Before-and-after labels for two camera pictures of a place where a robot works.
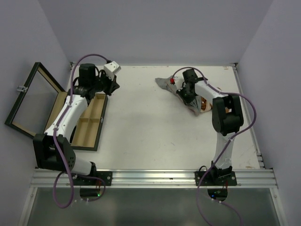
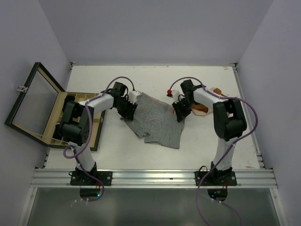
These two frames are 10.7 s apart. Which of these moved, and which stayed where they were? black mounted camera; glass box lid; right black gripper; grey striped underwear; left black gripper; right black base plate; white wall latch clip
Moved: right black gripper; grey striped underwear; left black gripper
Stayed: white wall latch clip; glass box lid; right black base plate; black mounted camera
